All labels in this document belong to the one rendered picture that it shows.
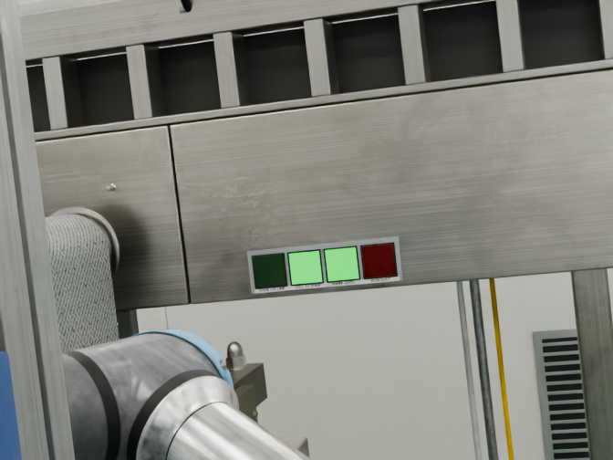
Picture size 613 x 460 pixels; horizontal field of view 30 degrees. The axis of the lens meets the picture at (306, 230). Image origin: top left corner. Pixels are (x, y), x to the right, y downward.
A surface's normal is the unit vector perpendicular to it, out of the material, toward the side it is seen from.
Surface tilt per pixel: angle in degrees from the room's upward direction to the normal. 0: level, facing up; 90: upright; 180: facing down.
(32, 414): 90
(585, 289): 90
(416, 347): 90
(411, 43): 90
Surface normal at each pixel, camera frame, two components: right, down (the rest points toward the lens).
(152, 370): -0.13, -0.81
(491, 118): -0.22, 0.07
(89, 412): 0.60, -0.22
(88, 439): 0.60, 0.17
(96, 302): 0.97, -0.10
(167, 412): 0.21, -0.18
